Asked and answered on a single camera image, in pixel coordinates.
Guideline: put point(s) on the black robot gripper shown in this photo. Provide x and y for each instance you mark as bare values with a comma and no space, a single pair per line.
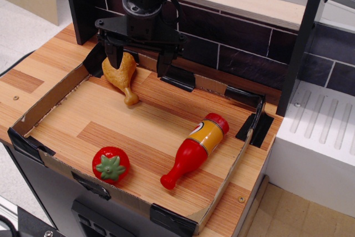
142,28

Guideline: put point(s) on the red hot sauce bottle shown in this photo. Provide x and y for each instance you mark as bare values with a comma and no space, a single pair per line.
196,148

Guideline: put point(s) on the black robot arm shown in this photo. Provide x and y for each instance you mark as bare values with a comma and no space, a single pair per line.
142,26

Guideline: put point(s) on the cardboard fence with black tape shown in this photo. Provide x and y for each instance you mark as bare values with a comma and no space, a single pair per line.
62,111

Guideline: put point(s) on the toy chicken drumstick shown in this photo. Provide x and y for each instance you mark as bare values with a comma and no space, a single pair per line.
121,77

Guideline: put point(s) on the black left side panel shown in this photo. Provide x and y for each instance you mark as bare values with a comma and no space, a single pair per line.
83,16

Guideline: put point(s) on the red toy strawberry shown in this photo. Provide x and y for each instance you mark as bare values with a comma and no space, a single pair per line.
111,164

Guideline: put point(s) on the light wood shelf board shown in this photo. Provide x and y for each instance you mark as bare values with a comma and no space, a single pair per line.
276,12

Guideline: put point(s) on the black oven control panel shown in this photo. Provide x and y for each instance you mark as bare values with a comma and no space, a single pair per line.
94,224

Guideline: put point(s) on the black vertical post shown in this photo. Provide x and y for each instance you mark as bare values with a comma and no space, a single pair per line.
313,13

